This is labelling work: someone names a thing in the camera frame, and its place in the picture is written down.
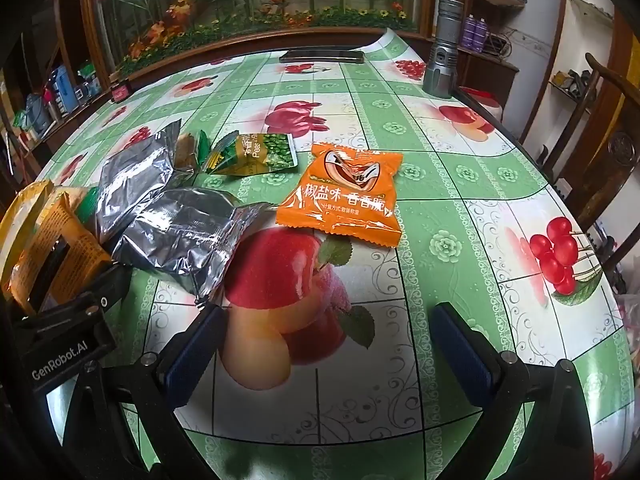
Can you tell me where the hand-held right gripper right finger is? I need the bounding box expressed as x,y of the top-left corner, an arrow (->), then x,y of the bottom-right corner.
410,302 -> 597,480

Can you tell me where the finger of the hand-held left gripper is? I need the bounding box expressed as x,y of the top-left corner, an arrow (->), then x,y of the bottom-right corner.
25,242 -> 76,317

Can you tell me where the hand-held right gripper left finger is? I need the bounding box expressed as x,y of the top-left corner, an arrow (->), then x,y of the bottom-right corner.
75,302 -> 231,480

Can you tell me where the yellow rimmed white tray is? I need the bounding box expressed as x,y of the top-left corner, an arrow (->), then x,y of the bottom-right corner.
0,180 -> 113,313

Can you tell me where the silver foil snack packet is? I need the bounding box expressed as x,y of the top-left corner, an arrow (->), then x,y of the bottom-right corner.
95,120 -> 196,243

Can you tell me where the black snack packet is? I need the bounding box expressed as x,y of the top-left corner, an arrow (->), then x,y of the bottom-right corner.
110,187 -> 278,301

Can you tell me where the green-edged cracker packet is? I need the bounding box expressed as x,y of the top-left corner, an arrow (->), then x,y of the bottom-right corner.
172,130 -> 211,171

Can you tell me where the orange snack packet round logo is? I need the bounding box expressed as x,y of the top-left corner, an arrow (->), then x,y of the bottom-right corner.
275,141 -> 405,248

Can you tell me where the green pea snack packet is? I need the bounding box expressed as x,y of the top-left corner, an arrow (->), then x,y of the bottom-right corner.
206,131 -> 300,177

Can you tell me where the green fruit-print tablecloth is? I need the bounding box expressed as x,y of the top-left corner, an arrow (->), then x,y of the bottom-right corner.
35,27 -> 621,480

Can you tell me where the blue plastic jug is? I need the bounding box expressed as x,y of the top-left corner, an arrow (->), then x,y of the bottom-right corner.
50,65 -> 81,116

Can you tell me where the carved wooden chair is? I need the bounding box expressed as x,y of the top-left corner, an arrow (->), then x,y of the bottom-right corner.
520,52 -> 640,281

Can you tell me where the white bucket red lid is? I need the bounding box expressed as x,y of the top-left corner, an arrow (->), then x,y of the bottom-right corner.
462,87 -> 503,123

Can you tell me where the silver flashlight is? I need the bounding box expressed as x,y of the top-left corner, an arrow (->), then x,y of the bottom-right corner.
422,0 -> 466,96

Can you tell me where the black remote control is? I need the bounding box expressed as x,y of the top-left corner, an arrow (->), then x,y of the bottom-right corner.
279,49 -> 365,64

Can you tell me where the wooden floral display cabinet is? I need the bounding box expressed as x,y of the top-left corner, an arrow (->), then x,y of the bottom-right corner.
80,0 -> 521,111

